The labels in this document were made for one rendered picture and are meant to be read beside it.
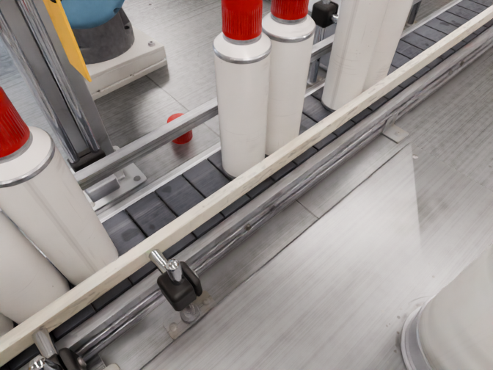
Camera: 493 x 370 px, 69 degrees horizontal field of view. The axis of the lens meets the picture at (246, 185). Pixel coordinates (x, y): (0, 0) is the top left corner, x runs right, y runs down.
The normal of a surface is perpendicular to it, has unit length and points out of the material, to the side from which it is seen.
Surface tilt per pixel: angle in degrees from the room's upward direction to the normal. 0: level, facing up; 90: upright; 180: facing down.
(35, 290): 90
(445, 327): 88
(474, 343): 89
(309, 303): 0
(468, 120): 0
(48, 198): 90
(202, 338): 0
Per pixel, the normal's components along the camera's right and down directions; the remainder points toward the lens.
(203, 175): 0.00, -0.62
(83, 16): 0.41, 0.77
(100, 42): 0.53, 0.41
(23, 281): 0.87, 0.39
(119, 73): 0.70, 0.56
